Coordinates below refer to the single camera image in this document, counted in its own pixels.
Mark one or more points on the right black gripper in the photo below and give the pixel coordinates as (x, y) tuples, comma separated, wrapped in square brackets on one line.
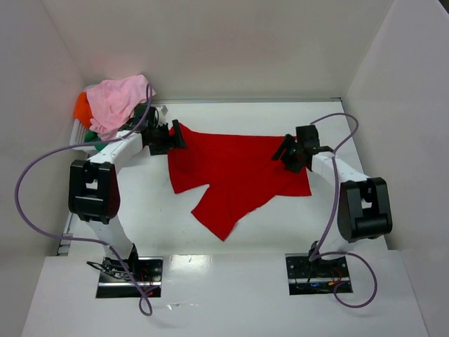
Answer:
[(290, 153)]

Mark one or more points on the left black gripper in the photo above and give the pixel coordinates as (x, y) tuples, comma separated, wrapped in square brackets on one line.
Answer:
[(168, 135)]

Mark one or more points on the red t shirt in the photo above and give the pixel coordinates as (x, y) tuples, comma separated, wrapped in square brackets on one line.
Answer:
[(239, 173)]

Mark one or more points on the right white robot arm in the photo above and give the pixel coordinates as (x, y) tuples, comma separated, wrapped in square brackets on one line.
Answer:
[(361, 208)]

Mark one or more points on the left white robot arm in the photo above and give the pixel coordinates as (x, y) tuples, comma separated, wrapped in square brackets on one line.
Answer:
[(94, 190)]

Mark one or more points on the pink t shirt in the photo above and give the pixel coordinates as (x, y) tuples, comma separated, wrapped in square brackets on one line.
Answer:
[(112, 103)]

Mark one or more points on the green t shirt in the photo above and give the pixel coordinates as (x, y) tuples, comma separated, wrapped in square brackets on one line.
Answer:
[(92, 137)]

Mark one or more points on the white plastic basket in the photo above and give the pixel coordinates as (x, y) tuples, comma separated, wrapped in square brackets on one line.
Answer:
[(78, 133)]

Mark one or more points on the orange t shirt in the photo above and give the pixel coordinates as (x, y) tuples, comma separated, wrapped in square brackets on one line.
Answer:
[(82, 110)]

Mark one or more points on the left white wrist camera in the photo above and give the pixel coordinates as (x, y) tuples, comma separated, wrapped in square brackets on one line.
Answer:
[(160, 114)]

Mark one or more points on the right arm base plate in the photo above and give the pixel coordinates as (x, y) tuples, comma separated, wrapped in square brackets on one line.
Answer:
[(318, 277)]

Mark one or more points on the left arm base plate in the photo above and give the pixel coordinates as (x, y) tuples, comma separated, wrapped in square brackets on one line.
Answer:
[(114, 282)]

